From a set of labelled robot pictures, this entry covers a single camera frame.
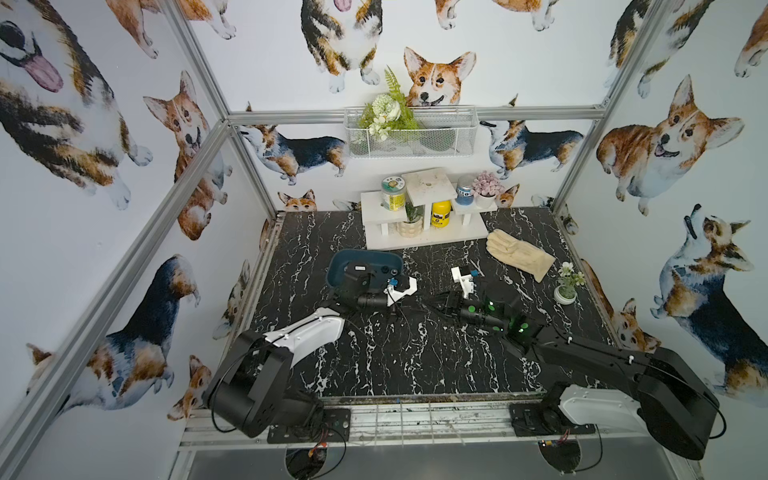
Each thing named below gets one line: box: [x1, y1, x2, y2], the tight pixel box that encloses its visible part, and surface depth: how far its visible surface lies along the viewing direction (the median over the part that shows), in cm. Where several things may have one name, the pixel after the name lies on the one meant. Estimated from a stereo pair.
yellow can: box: [431, 200, 453, 228], surface depth 112 cm
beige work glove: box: [486, 228, 556, 283], surface depth 109 cm
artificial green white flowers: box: [358, 65, 419, 141], surface depth 82 cm
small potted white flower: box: [554, 261, 585, 305], surface depth 94 cm
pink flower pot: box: [472, 170, 505, 209], surface depth 97 cm
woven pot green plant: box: [396, 202, 425, 239], surface depth 112 cm
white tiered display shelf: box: [360, 167, 498, 250], surface depth 112 cm
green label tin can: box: [381, 175, 406, 212], surface depth 99 cm
